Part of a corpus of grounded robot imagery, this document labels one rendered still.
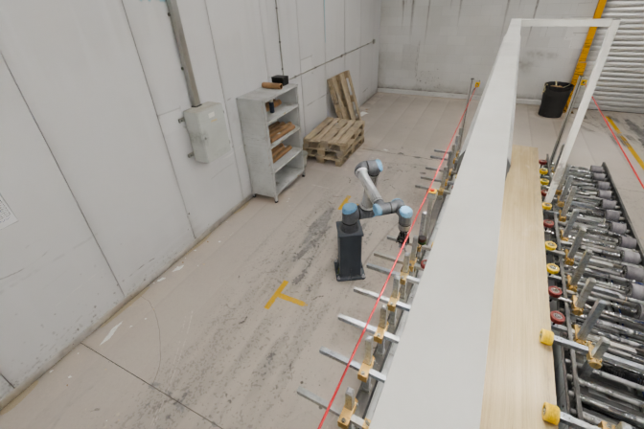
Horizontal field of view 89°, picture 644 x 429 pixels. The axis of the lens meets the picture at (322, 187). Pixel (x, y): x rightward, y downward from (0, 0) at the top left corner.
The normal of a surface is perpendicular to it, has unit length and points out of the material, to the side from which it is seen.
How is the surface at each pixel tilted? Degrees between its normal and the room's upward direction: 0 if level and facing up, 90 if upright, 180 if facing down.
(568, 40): 90
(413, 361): 0
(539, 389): 0
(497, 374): 0
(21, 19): 90
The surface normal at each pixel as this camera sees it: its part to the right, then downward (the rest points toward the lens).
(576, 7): -0.43, 0.48
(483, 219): -0.04, -0.86
